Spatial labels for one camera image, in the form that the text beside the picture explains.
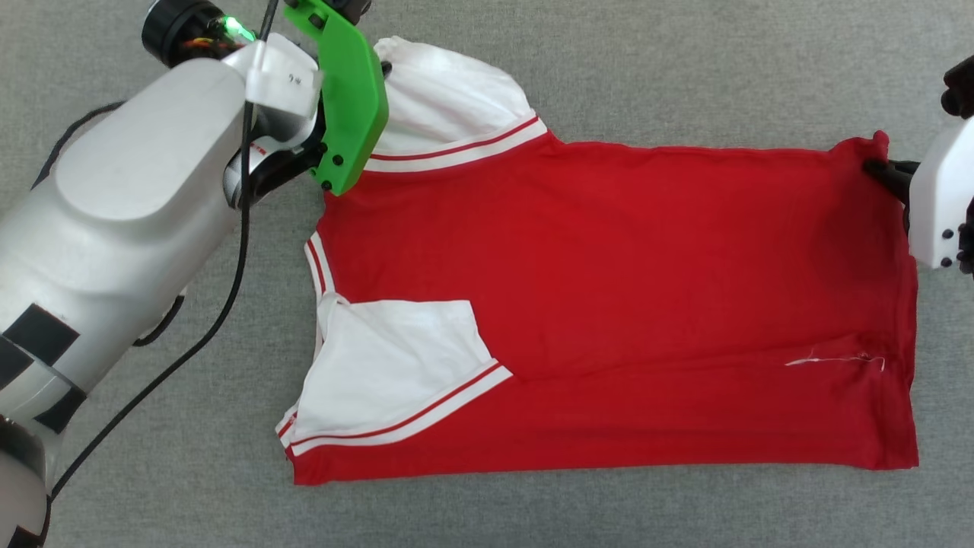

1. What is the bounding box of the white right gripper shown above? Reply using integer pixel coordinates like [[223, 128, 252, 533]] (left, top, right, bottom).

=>
[[863, 55, 974, 276]]

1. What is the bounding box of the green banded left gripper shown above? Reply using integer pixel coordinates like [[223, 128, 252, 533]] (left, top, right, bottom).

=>
[[224, 0, 390, 211]]

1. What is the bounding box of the red shirt with white sleeves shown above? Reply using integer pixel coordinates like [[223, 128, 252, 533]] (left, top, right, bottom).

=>
[[275, 35, 921, 487]]

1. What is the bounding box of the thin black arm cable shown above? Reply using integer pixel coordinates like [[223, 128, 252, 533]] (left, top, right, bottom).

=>
[[46, 0, 282, 503]]

